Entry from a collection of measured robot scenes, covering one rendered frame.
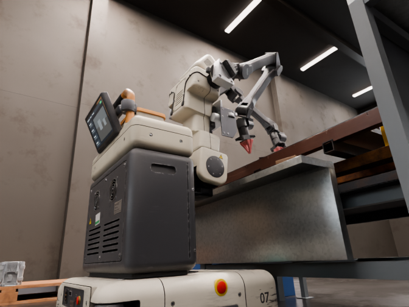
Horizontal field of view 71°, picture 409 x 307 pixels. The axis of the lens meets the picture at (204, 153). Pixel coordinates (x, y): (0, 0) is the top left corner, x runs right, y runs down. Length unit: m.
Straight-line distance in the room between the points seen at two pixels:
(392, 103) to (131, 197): 0.76
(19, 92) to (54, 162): 1.28
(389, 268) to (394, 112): 0.62
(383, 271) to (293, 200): 0.41
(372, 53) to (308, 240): 0.76
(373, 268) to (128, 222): 0.90
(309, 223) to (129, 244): 0.75
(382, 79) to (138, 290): 0.84
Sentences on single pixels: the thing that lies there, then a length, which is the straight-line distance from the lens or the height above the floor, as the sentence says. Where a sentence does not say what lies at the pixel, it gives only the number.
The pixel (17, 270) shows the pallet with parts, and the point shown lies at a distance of 3.72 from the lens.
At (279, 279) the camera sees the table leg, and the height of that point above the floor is 0.15.
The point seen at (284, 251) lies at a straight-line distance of 1.40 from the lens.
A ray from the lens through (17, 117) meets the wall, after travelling 5.44.
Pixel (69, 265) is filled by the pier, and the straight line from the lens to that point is 4.85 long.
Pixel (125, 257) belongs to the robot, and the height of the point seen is 0.34.
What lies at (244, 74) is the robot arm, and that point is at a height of 1.20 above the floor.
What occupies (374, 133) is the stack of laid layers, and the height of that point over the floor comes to 0.81.
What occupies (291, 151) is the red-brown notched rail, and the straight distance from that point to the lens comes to 1.45.
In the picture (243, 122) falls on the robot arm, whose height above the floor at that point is 1.03.
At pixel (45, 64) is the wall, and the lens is 5.99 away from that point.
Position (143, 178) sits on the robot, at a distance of 0.94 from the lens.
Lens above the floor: 0.32
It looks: 20 degrees up
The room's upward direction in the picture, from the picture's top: 3 degrees counter-clockwise
